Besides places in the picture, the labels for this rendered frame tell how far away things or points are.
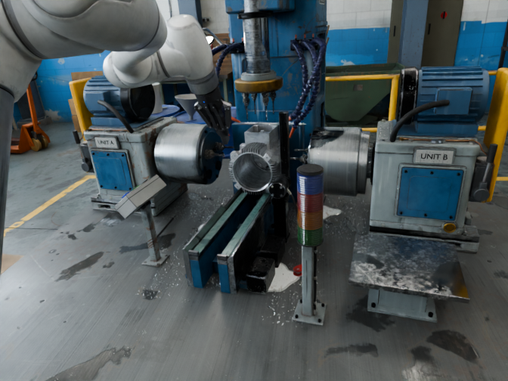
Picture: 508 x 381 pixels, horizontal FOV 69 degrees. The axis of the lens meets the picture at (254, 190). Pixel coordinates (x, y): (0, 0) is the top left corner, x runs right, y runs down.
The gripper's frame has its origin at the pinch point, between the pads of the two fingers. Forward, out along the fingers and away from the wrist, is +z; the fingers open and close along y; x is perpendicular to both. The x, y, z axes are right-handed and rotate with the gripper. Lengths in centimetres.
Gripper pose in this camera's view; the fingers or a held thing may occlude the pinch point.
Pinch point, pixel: (224, 134)
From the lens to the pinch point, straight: 127.1
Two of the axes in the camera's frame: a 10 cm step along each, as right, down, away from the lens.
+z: 2.1, 5.8, 7.8
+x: -2.4, 8.1, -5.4
